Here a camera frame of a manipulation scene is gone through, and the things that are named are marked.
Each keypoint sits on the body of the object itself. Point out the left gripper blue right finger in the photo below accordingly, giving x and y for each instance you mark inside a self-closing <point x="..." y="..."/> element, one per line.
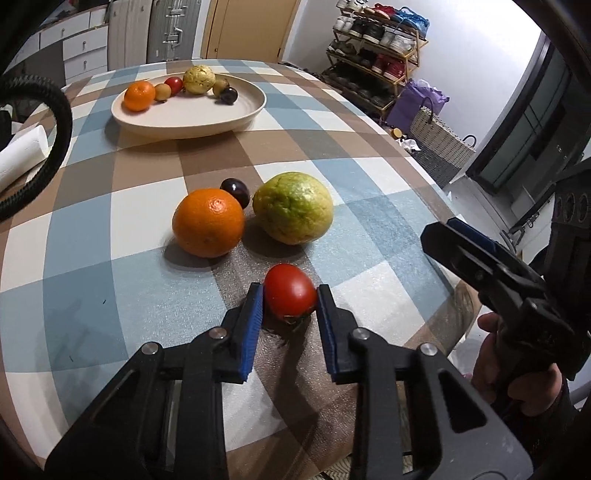
<point x="335" y="325"/>

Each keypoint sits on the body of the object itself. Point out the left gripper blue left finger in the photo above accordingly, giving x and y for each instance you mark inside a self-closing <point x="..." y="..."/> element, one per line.
<point x="239" y="347"/>

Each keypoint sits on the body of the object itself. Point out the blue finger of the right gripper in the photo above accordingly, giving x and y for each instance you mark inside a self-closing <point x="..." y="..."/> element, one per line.
<point x="506" y="285"/>
<point x="473" y="240"/>

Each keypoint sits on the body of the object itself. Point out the red tomato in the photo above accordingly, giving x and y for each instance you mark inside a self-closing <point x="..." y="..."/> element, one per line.
<point x="289" y="294"/>
<point x="175" y="84"/>

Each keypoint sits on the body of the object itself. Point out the orange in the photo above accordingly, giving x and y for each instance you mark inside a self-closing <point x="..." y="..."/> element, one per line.
<point x="208" y="223"/>
<point x="139" y="96"/>

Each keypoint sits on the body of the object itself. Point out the large yellow-green guava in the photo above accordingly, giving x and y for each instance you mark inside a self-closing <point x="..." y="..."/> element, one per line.
<point x="294" y="208"/>

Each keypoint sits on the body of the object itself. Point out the dark plum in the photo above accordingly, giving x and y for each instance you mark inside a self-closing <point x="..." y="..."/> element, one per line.
<point x="228" y="96"/>
<point x="238" y="190"/>

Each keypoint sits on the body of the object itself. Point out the small brown longan fruit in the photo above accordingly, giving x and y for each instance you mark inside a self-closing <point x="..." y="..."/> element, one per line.
<point x="219" y="85"/>

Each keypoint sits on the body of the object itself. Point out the small yellow-green guava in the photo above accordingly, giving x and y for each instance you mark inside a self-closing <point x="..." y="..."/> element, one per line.
<point x="198" y="79"/>

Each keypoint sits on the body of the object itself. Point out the person's right hand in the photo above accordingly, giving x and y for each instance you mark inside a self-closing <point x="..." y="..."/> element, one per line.
<point x="534" y="392"/>

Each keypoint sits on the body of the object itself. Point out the woven laundry basket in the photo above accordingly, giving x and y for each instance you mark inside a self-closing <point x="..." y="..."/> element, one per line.
<point x="434" y="134"/>

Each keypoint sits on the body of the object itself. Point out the dark television screen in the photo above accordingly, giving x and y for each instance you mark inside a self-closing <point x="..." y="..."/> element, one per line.
<point x="544" y="130"/>

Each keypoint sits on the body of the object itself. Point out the purple bag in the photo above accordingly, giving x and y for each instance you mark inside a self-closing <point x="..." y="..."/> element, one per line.
<point x="417" y="93"/>

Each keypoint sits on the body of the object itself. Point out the checkered tablecloth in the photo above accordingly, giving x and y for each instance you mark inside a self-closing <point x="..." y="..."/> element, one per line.
<point x="139" y="240"/>

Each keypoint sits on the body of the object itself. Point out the wooden shoe rack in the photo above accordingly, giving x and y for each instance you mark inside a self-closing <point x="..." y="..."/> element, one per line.
<point x="374" y="53"/>

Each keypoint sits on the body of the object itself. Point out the cream round plate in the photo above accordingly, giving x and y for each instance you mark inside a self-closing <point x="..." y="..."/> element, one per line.
<point x="187" y="116"/>

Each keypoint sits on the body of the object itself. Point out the white paper towel roll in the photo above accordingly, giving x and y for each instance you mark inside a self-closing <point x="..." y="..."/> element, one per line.
<point x="27" y="149"/>

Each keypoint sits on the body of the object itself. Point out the wooden door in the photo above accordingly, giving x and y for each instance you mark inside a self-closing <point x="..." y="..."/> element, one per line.
<point x="247" y="29"/>

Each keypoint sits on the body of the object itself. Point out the silver suitcase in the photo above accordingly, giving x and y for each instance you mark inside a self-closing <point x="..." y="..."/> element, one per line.
<point x="172" y="28"/>

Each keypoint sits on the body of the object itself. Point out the beige suitcase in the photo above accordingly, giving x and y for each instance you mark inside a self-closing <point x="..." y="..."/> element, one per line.
<point x="128" y="26"/>

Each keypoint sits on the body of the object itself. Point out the white drawer desk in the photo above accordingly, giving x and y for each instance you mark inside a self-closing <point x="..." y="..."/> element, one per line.
<point x="71" y="45"/>

